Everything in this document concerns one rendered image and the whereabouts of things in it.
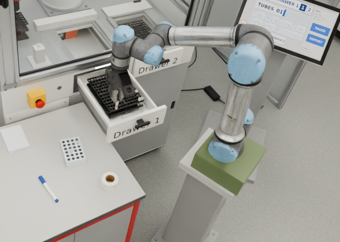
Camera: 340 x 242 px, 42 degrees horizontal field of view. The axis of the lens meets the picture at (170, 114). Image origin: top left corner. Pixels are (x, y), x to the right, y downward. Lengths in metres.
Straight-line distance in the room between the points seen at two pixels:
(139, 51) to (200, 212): 0.95
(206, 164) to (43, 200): 0.69
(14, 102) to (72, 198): 0.50
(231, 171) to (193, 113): 1.44
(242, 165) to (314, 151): 1.56
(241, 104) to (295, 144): 1.88
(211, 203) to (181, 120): 1.20
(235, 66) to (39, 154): 0.94
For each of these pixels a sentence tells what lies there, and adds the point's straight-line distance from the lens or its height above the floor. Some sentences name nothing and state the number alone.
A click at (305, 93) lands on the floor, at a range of 3.87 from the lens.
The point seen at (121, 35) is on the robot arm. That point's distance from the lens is 1.60.
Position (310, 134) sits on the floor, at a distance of 3.53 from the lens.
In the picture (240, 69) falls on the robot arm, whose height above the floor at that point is 1.43.
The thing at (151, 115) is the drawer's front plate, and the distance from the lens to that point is 1.92.
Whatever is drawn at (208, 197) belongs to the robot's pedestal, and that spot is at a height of 0.60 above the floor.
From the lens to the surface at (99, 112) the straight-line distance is 1.92.
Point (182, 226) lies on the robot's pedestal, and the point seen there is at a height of 0.26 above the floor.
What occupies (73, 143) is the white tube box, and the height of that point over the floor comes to 0.79.
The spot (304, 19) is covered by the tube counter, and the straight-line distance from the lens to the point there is 2.48.
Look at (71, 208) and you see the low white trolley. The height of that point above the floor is 0.76.
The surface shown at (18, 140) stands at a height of 0.78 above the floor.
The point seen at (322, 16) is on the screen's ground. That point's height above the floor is 1.15.
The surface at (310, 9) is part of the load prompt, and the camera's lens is 2.50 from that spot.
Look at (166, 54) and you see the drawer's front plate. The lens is 2.23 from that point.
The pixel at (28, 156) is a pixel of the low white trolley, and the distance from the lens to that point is 1.93.
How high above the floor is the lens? 2.29
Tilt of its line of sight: 45 degrees down
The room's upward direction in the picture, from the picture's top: 16 degrees clockwise
